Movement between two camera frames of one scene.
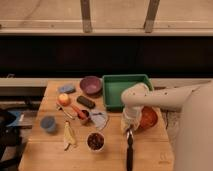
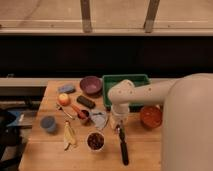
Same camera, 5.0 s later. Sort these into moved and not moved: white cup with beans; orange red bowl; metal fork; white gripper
Moved: white gripper
Not moved: white cup with beans; metal fork; orange red bowl
